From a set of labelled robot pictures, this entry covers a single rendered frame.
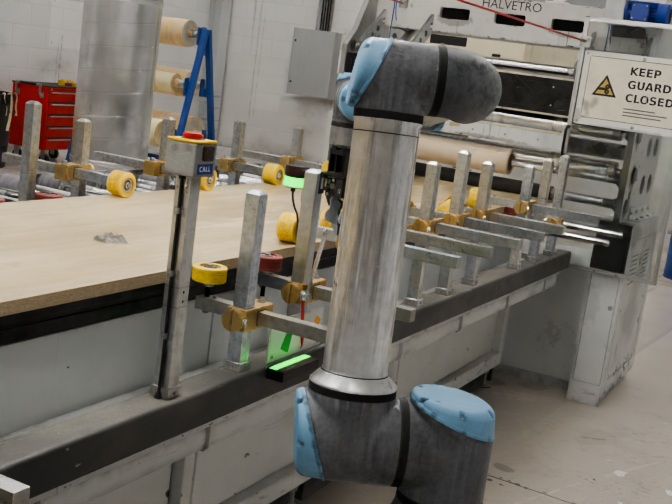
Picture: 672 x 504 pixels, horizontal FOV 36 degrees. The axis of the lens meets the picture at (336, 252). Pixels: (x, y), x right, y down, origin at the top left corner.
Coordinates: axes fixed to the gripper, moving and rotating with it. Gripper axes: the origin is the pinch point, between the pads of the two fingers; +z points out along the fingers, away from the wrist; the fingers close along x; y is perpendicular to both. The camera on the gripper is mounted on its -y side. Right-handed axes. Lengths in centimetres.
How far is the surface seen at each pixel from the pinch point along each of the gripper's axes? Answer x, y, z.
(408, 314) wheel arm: 20.3, -0.6, 16.1
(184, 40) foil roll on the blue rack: -461, -564, -40
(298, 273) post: -7.7, 3.6, 11.8
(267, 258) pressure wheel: -18.2, 1.1, 10.6
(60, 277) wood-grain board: -32, 59, 11
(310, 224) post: -6.2, 3.6, -0.5
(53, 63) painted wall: -687, -643, 2
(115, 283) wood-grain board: -24, 51, 12
